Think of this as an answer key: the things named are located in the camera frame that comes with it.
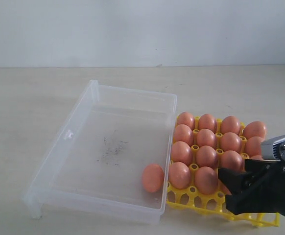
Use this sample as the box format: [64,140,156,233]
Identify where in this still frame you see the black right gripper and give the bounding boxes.
[218,159,285,216]

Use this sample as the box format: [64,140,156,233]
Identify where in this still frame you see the brown egg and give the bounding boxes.
[170,141,192,166]
[198,114,217,133]
[142,164,164,193]
[220,132,241,153]
[168,162,191,189]
[196,129,217,149]
[250,155,264,161]
[220,183,231,195]
[195,145,218,169]
[220,116,241,135]
[194,166,218,195]
[176,112,195,130]
[219,150,243,171]
[173,124,194,146]
[245,136,264,157]
[242,121,267,139]

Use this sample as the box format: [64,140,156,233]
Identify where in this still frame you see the clear plastic bin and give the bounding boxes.
[23,80,177,224]

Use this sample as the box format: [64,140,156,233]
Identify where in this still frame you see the yellow plastic egg tray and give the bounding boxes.
[167,116,280,227]

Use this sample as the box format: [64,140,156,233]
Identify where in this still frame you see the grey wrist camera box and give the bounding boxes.
[261,135,285,162]

